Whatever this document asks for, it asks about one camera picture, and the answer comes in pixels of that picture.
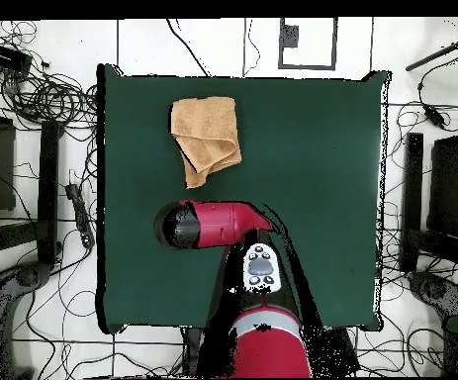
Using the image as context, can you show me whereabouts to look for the black metal stand frame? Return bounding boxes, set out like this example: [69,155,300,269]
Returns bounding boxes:
[0,119,64,265]
[399,132,458,273]

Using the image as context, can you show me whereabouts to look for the black network switch box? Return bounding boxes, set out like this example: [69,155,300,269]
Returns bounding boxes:
[0,40,33,77]

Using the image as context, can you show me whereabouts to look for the black power adapter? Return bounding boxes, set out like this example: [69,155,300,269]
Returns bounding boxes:
[422,104,448,131]

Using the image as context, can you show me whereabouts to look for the tan terry cloth towel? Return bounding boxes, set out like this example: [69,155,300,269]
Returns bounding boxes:
[169,95,243,190]

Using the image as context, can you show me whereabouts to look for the black tripod leg rod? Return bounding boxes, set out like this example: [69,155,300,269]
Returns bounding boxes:
[405,15,458,73]

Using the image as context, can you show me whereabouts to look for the dark grey square plate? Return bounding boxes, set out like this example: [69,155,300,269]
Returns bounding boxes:
[281,24,300,48]

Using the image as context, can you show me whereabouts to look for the coiled black cable tangle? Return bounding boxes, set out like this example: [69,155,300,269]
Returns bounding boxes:
[2,72,99,130]

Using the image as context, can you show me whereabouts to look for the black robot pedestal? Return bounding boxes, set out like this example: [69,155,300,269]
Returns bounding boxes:
[182,327,207,379]

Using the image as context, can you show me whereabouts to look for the dark green table cloth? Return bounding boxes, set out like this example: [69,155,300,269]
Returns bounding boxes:
[95,62,392,335]

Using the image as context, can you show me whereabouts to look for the black office chair base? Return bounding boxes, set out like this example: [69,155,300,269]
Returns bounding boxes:
[407,270,458,320]
[0,260,52,379]

